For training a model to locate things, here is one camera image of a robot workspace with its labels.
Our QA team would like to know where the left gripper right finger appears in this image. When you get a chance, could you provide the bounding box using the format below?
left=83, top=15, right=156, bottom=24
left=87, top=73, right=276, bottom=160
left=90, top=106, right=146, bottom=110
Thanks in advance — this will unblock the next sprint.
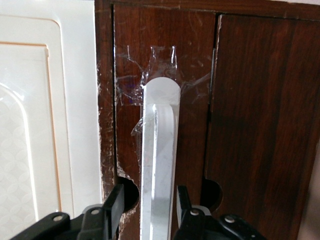
left=173, top=185, right=267, bottom=240

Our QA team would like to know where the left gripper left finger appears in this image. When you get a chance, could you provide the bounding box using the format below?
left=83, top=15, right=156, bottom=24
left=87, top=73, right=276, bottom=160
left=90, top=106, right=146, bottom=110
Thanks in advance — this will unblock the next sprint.
left=9, top=184, right=125, bottom=240

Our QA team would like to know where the dark wooden drawer with handle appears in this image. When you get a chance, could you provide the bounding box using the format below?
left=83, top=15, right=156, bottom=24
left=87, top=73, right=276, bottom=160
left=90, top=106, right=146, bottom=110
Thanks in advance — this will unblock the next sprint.
left=113, top=4, right=217, bottom=240

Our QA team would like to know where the white bar drawer handle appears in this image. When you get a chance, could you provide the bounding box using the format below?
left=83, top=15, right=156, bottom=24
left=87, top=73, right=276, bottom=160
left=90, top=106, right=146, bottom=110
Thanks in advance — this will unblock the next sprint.
left=139, top=76, right=181, bottom=240

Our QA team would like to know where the dark brown wooden drawer cabinet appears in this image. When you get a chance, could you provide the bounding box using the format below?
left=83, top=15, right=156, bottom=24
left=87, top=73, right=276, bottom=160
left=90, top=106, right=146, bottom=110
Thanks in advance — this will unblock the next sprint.
left=94, top=0, right=320, bottom=240

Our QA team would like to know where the plain dark wooden drawer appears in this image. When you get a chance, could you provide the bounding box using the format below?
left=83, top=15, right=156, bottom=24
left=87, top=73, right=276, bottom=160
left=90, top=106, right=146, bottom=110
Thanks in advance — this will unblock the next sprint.
left=204, top=13, right=316, bottom=240

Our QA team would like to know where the cream plastic box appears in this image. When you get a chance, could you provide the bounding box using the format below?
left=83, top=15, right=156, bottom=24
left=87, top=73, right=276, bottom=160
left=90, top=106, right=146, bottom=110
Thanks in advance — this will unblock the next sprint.
left=0, top=0, right=103, bottom=240

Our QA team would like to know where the clear adhesive tape patch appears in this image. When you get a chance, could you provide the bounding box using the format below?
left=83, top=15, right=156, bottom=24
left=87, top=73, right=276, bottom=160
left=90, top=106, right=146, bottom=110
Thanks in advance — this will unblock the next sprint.
left=113, top=44, right=212, bottom=137

